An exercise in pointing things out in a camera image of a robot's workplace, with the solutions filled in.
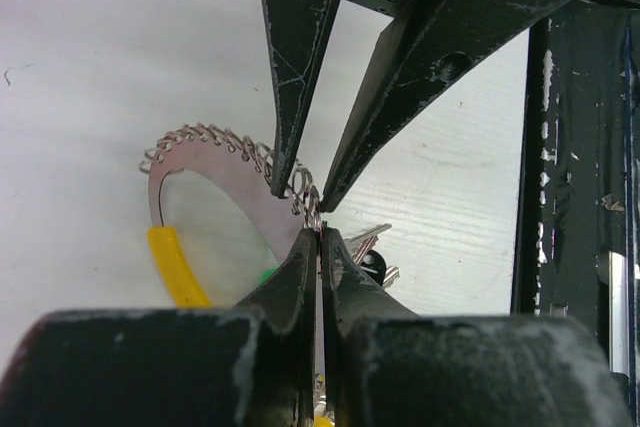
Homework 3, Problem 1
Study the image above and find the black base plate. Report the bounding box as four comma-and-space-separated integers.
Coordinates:
509, 0, 640, 378

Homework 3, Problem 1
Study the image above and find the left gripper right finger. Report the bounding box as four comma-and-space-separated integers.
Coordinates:
320, 228, 419, 422

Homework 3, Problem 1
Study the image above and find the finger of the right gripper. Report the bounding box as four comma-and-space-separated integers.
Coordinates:
261, 0, 340, 197
321, 0, 570, 212

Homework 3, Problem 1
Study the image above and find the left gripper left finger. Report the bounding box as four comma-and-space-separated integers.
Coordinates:
234, 229, 319, 422

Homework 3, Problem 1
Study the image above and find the metal keyring with keys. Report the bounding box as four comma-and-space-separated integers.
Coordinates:
140, 124, 404, 426

